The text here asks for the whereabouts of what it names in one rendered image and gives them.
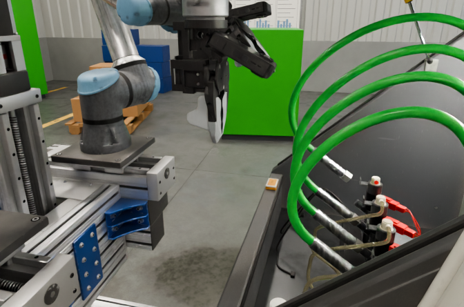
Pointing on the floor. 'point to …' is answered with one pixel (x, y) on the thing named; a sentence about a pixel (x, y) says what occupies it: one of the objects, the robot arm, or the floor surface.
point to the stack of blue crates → (163, 65)
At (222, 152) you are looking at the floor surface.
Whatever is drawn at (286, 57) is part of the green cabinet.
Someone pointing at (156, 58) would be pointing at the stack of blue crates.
